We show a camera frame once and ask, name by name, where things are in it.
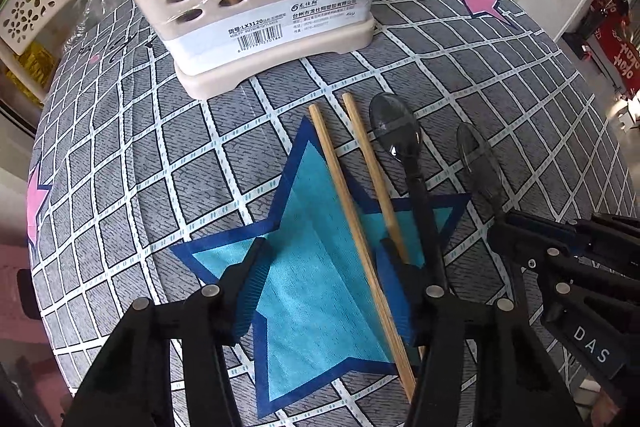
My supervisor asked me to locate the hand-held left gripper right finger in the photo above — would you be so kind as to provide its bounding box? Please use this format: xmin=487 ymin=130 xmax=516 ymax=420
xmin=375 ymin=237 xmax=586 ymax=427

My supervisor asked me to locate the beige plastic utensil holder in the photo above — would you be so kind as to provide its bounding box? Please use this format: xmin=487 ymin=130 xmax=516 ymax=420
xmin=104 ymin=0 xmax=388 ymax=100

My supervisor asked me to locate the clear plastic wrap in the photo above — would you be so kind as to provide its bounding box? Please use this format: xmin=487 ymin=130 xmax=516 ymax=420
xmin=75 ymin=0 xmax=136 ymax=32

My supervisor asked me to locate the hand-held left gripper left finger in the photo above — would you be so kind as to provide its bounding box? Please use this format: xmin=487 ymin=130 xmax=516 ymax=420
xmin=75 ymin=239 xmax=275 ymax=427

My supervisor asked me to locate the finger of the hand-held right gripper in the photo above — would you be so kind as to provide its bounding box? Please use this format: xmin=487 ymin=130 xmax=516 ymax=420
xmin=486 ymin=224 xmax=640 ymax=324
xmin=502 ymin=211 xmax=640 ymax=258

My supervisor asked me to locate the dark translucent plastic spoon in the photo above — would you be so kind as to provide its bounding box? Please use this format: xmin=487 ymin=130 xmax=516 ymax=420
xmin=456 ymin=122 xmax=506 ymax=220
xmin=369 ymin=91 xmax=448 ymax=293

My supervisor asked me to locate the pink plastic stool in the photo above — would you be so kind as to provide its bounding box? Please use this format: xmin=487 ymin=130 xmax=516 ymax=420
xmin=0 ymin=244 xmax=33 ymax=338

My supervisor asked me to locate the yellow printed bag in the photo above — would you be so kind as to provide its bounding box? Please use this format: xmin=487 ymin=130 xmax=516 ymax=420
xmin=7 ymin=39 xmax=56 ymax=105

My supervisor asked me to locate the red banner stand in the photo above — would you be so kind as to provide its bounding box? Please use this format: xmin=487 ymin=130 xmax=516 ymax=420
xmin=562 ymin=0 xmax=640 ymax=96

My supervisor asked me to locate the grey checked star tablecloth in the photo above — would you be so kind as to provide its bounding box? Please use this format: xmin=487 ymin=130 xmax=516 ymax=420
xmin=27 ymin=0 xmax=640 ymax=427

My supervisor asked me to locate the wooden chopstick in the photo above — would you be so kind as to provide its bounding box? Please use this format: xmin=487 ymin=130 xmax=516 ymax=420
xmin=342 ymin=93 xmax=426 ymax=363
xmin=308 ymin=104 xmax=417 ymax=403

